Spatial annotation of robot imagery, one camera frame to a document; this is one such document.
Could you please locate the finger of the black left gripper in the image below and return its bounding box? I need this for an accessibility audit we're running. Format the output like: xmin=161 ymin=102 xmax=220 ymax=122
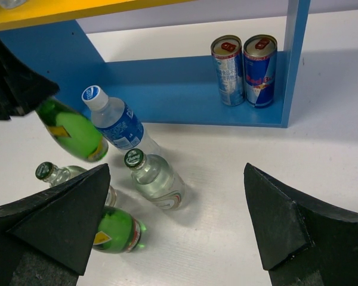
xmin=0 ymin=40 xmax=60 ymax=120

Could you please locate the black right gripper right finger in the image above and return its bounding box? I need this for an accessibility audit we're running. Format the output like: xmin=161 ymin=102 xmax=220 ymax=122
xmin=244 ymin=163 xmax=358 ymax=285

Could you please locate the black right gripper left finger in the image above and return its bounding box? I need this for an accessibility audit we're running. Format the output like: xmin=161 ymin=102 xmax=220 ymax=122
xmin=0 ymin=164 xmax=110 ymax=285

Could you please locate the green Perrier glass bottle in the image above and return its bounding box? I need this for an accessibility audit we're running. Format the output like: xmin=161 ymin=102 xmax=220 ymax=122
xmin=36 ymin=97 xmax=109 ymax=163

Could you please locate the blue and yellow shelf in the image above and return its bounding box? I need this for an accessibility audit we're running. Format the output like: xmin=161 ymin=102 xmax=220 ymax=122
xmin=0 ymin=1 xmax=310 ymax=128

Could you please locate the clear Chang glass bottle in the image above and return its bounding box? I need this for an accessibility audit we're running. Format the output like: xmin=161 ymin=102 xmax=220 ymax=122
xmin=35 ymin=161 xmax=117 ymax=208
xmin=124 ymin=148 xmax=186 ymax=210

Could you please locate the green glass bottle red label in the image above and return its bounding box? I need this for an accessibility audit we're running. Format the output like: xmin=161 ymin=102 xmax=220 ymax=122
xmin=92 ymin=206 xmax=147 ymax=254

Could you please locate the plastic water bottle blue label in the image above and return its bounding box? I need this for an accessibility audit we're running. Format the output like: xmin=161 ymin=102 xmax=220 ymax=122
xmin=81 ymin=85 xmax=161 ymax=155

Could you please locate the blue silver Red Bull can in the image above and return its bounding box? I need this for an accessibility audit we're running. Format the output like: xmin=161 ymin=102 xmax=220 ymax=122
xmin=243 ymin=35 xmax=277 ymax=108

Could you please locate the silver blue energy drink can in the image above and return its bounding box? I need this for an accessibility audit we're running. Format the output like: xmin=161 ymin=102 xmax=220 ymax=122
xmin=211 ymin=35 xmax=245 ymax=106

